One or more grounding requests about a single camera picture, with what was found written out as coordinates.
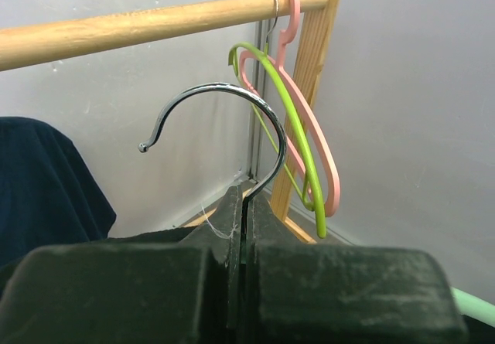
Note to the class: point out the navy blue t shirt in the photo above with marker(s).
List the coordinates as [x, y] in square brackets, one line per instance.
[48, 194]

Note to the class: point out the pink plastic hanger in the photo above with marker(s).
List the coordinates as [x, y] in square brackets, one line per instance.
[309, 120]

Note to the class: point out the wooden clothes rack frame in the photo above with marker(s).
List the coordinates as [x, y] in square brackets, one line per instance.
[100, 71]

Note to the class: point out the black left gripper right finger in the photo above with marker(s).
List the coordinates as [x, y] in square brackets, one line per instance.
[324, 293]

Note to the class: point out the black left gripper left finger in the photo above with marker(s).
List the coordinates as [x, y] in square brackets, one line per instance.
[102, 292]

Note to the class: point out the lime green hanger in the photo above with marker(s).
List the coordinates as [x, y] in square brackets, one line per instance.
[298, 135]

